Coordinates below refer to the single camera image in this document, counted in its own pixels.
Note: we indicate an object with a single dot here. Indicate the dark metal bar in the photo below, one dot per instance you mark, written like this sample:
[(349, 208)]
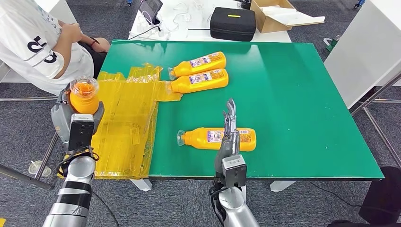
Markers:
[(25, 176)]

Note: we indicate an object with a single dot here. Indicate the person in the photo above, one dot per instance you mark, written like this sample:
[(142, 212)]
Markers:
[(25, 47)]

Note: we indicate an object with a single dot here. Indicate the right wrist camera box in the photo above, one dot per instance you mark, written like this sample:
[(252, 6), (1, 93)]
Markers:
[(234, 170)]

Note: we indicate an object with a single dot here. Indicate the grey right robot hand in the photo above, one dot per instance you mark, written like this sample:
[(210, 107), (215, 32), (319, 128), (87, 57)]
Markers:
[(230, 144)]

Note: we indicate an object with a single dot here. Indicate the white foam sheet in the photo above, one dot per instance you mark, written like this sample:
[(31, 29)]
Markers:
[(291, 17)]

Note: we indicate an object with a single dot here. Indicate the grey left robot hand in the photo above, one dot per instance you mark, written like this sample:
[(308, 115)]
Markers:
[(61, 119)]

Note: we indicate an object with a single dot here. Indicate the brown cardboard box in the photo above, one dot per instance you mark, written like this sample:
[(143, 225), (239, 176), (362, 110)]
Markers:
[(266, 23)]

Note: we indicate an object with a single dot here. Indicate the white cabinet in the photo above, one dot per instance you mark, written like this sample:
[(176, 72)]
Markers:
[(363, 47)]

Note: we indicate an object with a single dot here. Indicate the person's left forearm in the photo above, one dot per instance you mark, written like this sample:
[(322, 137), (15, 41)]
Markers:
[(86, 40)]

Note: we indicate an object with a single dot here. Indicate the clear plastic cup lid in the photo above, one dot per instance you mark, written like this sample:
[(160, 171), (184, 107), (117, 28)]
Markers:
[(39, 169)]

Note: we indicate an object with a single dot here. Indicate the thin black rod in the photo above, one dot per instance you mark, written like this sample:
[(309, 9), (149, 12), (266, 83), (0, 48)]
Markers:
[(199, 29)]

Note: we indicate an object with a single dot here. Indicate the person's left hand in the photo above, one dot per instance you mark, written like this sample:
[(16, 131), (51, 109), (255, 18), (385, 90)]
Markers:
[(102, 45)]

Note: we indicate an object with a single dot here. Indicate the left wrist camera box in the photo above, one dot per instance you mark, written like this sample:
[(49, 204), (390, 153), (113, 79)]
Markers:
[(81, 131)]

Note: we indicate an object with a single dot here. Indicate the person's right hand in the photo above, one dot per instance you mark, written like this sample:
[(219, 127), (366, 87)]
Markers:
[(72, 33)]

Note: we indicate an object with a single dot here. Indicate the orange detergent bottle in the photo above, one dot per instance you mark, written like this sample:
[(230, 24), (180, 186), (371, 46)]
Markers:
[(84, 103), (200, 139), (200, 64), (200, 81)]

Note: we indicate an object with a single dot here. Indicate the grey metal leg frame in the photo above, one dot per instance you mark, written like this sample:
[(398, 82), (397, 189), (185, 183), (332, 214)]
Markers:
[(47, 155), (376, 93)]

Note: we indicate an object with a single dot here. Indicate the person's right forearm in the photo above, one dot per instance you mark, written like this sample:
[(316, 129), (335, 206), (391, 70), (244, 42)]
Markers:
[(64, 56)]

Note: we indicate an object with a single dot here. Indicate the tablet on stand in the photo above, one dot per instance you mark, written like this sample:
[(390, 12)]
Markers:
[(151, 8)]

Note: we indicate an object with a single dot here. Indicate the black zip case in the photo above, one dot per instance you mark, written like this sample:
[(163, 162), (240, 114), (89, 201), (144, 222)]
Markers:
[(233, 27)]

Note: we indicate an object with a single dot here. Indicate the yellow taped board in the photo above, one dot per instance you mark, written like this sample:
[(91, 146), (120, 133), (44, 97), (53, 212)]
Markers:
[(125, 125)]

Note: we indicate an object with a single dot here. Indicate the green and white object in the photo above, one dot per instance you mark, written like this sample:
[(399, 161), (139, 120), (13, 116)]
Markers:
[(330, 47)]

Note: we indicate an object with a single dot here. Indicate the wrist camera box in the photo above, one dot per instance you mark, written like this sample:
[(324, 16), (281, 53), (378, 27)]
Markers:
[(234, 170), (81, 131)]

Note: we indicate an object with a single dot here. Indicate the white table foot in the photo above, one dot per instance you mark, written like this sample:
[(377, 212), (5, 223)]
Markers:
[(142, 185), (282, 186)]

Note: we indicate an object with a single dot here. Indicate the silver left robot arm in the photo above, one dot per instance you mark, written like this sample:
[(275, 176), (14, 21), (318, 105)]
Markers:
[(75, 175)]

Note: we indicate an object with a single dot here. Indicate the white table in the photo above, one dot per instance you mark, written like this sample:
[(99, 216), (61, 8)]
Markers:
[(194, 34)]

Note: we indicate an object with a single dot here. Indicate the blue caster wheel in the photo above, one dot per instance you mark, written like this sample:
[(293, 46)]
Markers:
[(359, 3), (130, 3)]

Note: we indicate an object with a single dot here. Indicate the small black device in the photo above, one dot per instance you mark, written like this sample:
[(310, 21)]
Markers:
[(247, 4)]

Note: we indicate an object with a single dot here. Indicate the yellow floor marker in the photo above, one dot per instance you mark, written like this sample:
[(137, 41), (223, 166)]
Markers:
[(2, 222)]

